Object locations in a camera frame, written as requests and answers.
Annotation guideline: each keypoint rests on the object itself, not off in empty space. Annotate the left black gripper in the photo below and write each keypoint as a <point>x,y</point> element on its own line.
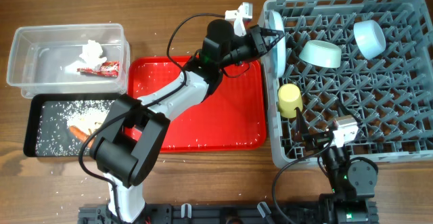
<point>257,34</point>

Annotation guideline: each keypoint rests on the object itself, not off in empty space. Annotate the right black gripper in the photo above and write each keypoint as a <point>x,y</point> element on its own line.
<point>315,141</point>

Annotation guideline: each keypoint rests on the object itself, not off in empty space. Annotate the light blue plate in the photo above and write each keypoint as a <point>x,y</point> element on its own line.
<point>278,52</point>

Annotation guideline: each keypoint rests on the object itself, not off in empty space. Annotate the yellow plastic cup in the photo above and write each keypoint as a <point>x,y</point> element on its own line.
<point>290,98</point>

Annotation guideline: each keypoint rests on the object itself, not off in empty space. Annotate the mint green bowl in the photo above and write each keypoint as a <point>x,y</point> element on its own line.
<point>321,53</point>

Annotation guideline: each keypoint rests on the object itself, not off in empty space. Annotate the light blue bowl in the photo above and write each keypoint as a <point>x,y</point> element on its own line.
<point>369,38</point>

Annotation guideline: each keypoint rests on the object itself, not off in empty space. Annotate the red snack wrapper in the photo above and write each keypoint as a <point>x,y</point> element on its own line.
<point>107,69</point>

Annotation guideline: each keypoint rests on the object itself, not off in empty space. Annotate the white tissue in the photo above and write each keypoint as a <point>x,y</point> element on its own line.
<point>92,55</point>

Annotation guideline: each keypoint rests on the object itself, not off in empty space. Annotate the peanut shells food scraps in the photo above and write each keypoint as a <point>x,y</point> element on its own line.
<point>87,121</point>

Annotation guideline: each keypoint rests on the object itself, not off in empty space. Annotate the orange carrot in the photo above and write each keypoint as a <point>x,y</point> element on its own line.
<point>82,136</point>

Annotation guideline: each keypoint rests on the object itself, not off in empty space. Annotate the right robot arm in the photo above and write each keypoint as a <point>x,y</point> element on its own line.
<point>352,180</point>

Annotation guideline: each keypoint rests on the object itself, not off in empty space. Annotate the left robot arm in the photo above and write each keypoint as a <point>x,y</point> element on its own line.
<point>127,144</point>

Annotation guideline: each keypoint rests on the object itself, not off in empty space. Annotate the grey plastic dishwasher rack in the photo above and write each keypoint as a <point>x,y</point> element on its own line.
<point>391,94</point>

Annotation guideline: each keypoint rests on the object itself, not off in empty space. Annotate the red plastic tray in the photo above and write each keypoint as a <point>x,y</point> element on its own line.
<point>232,118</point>

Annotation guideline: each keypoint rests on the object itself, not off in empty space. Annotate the clear plastic bin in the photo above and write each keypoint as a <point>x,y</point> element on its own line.
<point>47,59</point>

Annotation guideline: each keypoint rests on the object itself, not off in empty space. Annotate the black plastic tray bin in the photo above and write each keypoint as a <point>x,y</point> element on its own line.
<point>47,132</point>

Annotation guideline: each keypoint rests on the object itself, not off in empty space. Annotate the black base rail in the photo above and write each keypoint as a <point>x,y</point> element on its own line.
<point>304,212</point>

